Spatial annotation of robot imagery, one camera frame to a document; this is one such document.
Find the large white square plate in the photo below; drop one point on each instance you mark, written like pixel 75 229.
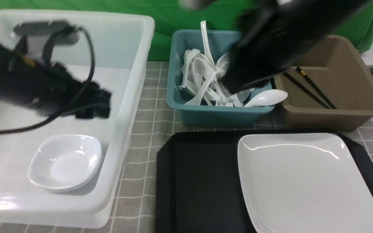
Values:
pixel 303 183

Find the small white bowl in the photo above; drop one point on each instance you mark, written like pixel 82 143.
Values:
pixel 64 161

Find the black serving tray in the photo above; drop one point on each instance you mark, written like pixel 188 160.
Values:
pixel 198 186

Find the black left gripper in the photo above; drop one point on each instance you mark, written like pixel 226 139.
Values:
pixel 29 78

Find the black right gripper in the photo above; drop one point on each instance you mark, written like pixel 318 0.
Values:
pixel 270 42

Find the grey checked tablecloth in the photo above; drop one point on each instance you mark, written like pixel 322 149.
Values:
pixel 132 209

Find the green backdrop cloth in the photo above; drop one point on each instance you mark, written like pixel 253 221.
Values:
pixel 170 17

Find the brown plastic bin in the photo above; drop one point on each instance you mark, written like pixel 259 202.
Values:
pixel 336 68

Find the black chopstick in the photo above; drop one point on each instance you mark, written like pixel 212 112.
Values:
pixel 314 86
pixel 305 90

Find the upright white spoon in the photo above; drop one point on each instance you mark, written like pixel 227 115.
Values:
pixel 204 33

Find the white ceramic soup spoon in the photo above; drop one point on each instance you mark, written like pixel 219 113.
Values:
pixel 202 89

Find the teal plastic bin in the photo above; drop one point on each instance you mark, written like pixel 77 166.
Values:
pixel 202 115

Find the white spoon on bin edge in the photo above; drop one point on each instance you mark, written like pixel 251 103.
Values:
pixel 267 98

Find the large white plastic tub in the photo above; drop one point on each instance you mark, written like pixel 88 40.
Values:
pixel 121 45

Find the small white dish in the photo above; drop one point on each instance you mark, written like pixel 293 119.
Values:
pixel 76 186

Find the pile of white spoons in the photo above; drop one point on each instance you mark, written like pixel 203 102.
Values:
pixel 197 68

